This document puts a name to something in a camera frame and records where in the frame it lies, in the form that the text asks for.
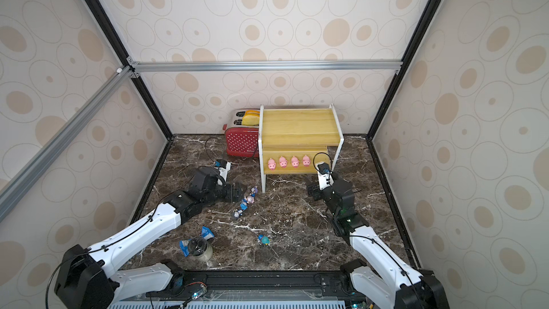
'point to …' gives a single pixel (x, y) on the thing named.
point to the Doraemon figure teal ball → (265, 239)
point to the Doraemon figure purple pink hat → (254, 189)
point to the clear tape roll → (199, 248)
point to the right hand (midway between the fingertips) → (314, 175)
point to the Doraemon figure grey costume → (236, 213)
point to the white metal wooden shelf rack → (289, 139)
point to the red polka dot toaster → (241, 140)
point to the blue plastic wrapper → (206, 234)
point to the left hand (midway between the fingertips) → (242, 185)
